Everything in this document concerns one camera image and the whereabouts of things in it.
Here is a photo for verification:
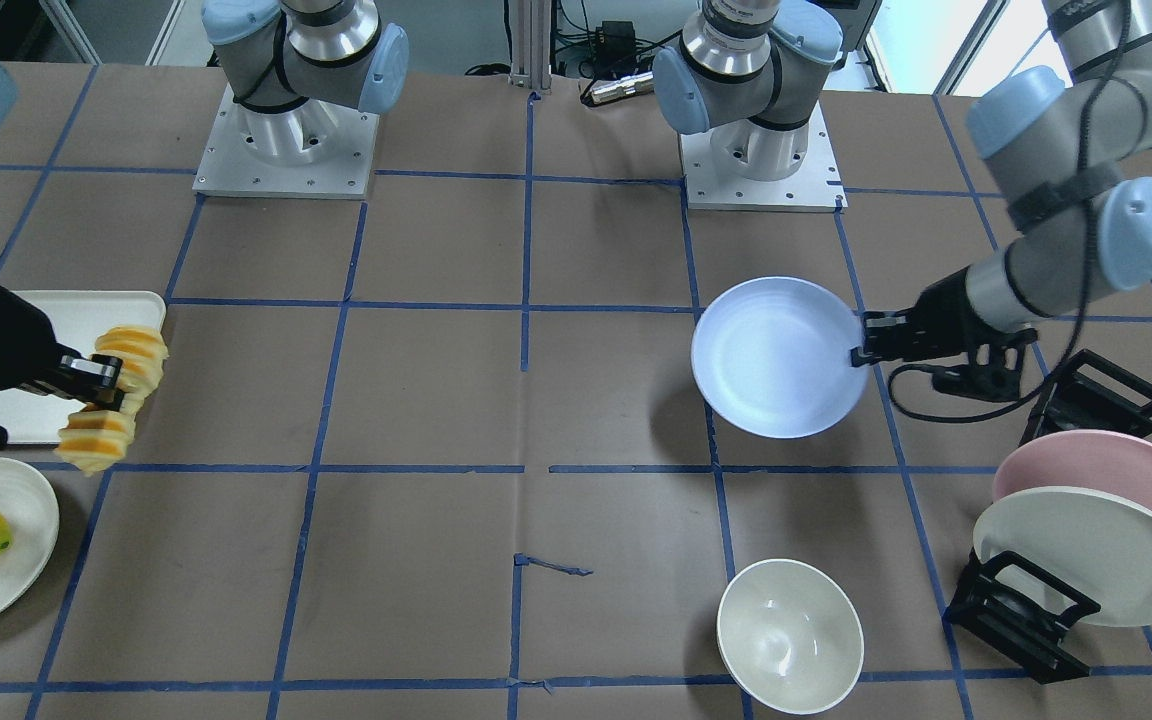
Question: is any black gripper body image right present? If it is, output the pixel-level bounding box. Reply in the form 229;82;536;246
890;281;1037;404

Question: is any sliced yellow bread loaf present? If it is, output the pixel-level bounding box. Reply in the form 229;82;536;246
56;325;170;475

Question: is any blue plate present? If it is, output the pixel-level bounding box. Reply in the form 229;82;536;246
690;276;867;439

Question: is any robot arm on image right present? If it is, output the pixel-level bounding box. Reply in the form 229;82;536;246
652;1;1152;402

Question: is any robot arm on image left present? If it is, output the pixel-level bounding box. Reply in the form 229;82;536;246
0;1;410;450

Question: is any pink plate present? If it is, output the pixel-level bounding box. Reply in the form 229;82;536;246
992;429;1152;511

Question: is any black plate rack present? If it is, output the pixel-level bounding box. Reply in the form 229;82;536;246
943;348;1152;685

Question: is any cream plate in rack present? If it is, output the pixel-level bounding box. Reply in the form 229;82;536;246
972;486;1152;626

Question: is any white rectangular tray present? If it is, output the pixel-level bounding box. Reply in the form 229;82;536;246
0;290;166;446

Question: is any white bowl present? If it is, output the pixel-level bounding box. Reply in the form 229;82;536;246
717;559;865;717

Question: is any silver cylindrical connector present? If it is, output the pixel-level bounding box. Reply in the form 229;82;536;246
579;70;654;108

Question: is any black power adapter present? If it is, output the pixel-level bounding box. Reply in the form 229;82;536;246
593;20;637;63

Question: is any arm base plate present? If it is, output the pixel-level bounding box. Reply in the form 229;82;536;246
679;104;849;213
194;88;381;200

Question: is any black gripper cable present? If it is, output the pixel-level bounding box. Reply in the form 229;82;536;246
886;0;1137;424

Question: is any aluminium profile post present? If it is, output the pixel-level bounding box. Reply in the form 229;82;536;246
505;0;556;96

